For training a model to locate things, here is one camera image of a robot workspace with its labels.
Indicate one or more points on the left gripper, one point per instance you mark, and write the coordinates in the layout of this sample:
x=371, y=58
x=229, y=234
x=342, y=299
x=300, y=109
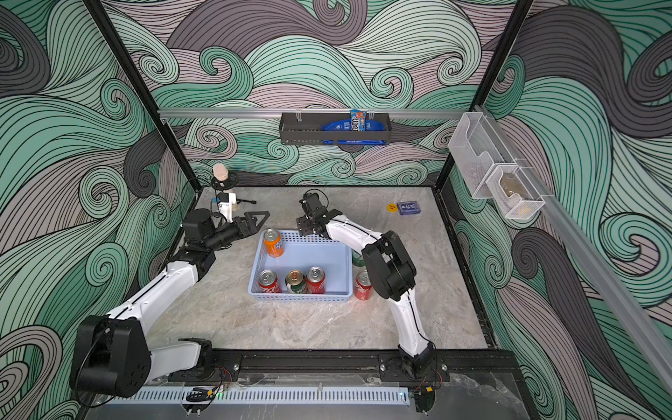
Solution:
x=248, y=225

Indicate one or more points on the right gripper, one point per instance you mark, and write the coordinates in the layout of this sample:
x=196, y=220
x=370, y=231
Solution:
x=312, y=221

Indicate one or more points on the orange Fanta can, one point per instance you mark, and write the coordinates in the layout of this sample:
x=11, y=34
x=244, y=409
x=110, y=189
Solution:
x=273, y=243

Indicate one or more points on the green gold-top can front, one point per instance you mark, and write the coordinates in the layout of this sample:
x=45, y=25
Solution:
x=295, y=282

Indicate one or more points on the red cola can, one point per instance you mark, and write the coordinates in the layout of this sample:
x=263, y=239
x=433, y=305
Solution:
x=268, y=282
x=315, y=280
x=363, y=288

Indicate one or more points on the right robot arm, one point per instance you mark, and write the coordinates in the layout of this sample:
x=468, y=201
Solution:
x=391, y=274

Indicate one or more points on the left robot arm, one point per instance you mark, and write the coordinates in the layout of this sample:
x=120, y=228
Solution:
x=112, y=355

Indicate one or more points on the light blue plastic basket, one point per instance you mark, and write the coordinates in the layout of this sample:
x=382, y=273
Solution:
x=302, y=253

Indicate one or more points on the beige microphone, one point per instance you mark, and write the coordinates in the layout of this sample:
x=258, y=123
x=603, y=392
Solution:
x=221, y=177

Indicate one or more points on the blue playing card box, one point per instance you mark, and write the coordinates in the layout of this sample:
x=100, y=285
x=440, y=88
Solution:
x=408, y=208

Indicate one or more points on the blue snack packet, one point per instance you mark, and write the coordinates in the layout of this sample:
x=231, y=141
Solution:
x=357, y=122

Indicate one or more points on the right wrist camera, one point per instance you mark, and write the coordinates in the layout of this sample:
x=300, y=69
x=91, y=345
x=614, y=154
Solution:
x=311, y=202

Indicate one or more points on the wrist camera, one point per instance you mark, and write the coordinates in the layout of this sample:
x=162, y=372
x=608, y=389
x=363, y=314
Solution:
x=226, y=205
x=311, y=202

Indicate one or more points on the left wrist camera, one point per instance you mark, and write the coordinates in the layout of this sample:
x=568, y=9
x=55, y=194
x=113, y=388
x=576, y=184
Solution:
x=226, y=205

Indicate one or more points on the black wall shelf tray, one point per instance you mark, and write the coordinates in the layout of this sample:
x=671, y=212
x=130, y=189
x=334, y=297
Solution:
x=305, y=128

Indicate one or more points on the large clear wall bin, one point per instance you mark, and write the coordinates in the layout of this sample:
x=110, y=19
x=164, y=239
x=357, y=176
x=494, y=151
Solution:
x=476, y=149

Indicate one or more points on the white perforated cable duct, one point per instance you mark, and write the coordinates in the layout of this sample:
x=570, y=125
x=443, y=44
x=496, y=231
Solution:
x=271, y=395

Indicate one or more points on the small clear wall bin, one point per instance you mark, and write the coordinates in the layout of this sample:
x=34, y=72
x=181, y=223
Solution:
x=513, y=192

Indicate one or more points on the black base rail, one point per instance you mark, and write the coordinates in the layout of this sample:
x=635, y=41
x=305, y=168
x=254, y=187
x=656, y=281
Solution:
x=387, y=364

